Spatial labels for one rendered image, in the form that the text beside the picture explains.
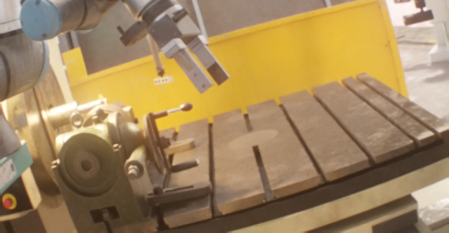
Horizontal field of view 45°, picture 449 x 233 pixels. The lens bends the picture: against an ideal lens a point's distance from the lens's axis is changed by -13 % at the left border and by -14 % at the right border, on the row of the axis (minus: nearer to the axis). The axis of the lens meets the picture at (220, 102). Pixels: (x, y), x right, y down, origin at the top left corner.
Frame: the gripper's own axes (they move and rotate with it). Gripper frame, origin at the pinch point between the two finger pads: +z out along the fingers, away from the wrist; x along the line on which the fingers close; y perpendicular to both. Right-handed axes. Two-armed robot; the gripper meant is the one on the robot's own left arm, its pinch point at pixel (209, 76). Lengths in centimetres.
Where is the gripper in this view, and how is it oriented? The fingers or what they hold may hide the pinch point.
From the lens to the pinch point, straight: 113.4
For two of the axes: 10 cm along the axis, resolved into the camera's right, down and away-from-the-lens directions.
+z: 6.1, 7.9, -0.3
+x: 2.2, -1.3, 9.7
